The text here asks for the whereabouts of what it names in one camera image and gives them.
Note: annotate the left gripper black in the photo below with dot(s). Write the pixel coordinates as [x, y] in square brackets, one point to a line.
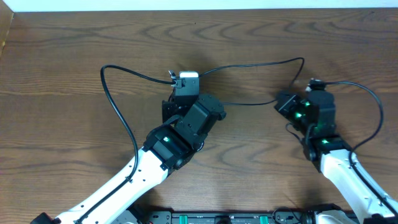
[168, 109]

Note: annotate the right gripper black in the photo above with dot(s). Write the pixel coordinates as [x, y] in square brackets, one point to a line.
[285, 101]

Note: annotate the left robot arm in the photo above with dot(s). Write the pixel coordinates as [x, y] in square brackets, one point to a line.
[187, 119]

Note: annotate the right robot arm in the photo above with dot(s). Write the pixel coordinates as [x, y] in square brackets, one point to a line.
[314, 116]

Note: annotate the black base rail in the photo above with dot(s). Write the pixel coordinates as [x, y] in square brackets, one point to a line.
[328, 213]

